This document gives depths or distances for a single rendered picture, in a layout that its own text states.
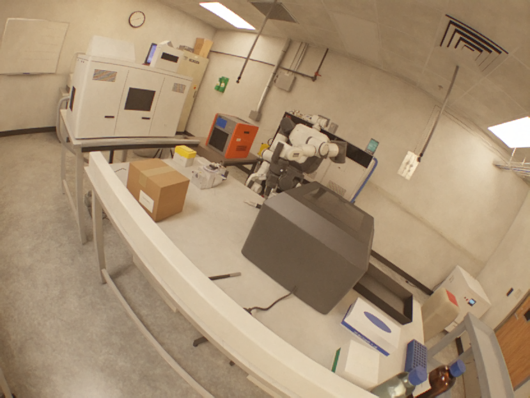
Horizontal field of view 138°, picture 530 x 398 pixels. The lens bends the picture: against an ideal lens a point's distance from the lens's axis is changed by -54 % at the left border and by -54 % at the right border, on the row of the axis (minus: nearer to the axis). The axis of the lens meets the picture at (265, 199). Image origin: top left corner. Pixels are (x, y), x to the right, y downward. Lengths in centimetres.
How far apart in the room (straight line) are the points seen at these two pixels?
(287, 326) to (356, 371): 26
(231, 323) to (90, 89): 143
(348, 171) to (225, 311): 218
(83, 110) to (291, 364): 159
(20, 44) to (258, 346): 459
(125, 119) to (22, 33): 329
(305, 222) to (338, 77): 340
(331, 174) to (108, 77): 230
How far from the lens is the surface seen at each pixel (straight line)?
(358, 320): 83
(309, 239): 70
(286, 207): 73
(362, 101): 375
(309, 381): 57
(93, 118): 159
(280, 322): 73
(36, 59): 448
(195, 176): 122
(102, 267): 165
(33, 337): 172
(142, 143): 144
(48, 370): 161
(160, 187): 81
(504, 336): 349
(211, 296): 57
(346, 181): 252
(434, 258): 410
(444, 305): 267
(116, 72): 157
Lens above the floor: 145
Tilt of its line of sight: 23 degrees down
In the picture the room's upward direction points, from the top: 25 degrees clockwise
